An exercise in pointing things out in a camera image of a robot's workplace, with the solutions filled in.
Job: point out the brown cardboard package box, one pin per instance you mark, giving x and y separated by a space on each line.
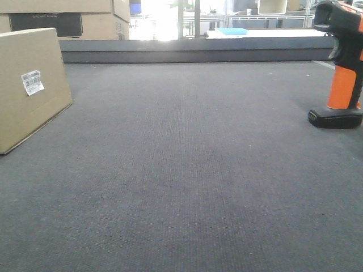
34 86

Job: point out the orange black barcode scanner gun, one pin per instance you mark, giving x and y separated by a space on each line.
344 22

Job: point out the white table with blue sheet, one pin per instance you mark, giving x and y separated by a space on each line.
239 33

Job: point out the stacked large cardboard boxes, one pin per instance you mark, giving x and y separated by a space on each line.
73 19

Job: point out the grey conveyor end rail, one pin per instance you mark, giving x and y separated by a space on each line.
250 49

